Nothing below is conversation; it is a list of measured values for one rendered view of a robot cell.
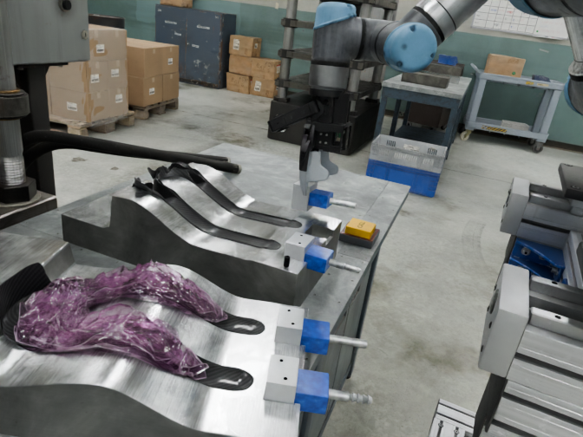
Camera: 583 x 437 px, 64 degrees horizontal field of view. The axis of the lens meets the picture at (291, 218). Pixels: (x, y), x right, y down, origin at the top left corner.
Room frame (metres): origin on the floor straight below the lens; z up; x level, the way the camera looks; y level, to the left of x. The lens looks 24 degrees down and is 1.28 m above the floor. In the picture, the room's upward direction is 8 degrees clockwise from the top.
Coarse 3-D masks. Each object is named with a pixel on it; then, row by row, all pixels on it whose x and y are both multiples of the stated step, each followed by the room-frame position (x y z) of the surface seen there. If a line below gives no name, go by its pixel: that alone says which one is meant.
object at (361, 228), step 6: (354, 222) 1.03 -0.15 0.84; (360, 222) 1.03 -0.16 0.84; (366, 222) 1.04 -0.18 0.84; (348, 228) 1.00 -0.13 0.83; (354, 228) 1.00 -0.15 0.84; (360, 228) 1.00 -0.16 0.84; (366, 228) 1.00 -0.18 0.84; (372, 228) 1.01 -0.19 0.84; (354, 234) 0.99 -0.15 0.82; (360, 234) 0.99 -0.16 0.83; (366, 234) 0.99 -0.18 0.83
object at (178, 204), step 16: (160, 176) 0.90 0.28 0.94; (192, 176) 0.95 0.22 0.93; (160, 192) 0.85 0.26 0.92; (176, 192) 0.84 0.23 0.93; (208, 192) 0.91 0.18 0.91; (176, 208) 0.81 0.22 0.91; (192, 208) 0.83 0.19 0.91; (224, 208) 0.89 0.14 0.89; (240, 208) 0.91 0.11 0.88; (192, 224) 0.79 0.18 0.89; (208, 224) 0.81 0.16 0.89; (272, 224) 0.85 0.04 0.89; (288, 224) 0.87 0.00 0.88; (240, 240) 0.77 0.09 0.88; (256, 240) 0.78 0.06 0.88; (272, 240) 0.77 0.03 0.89
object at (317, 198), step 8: (296, 184) 0.92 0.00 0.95; (312, 184) 0.93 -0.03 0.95; (296, 192) 0.91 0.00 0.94; (312, 192) 0.91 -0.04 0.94; (320, 192) 0.92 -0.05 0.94; (328, 192) 0.92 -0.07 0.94; (296, 200) 0.91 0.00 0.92; (304, 200) 0.91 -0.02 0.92; (312, 200) 0.90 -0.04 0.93; (320, 200) 0.90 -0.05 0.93; (328, 200) 0.90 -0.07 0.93; (336, 200) 0.91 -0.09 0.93; (344, 200) 0.90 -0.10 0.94; (296, 208) 0.91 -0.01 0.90; (304, 208) 0.90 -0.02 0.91
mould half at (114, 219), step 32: (128, 192) 0.80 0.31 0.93; (192, 192) 0.88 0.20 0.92; (224, 192) 0.94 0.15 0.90; (64, 224) 0.82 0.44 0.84; (96, 224) 0.80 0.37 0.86; (128, 224) 0.77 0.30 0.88; (160, 224) 0.75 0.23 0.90; (224, 224) 0.83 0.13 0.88; (256, 224) 0.84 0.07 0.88; (320, 224) 0.87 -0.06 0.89; (128, 256) 0.77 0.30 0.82; (160, 256) 0.75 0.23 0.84; (192, 256) 0.73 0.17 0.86; (224, 256) 0.71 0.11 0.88; (256, 256) 0.70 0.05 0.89; (224, 288) 0.71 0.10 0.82; (256, 288) 0.69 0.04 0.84; (288, 288) 0.67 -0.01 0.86
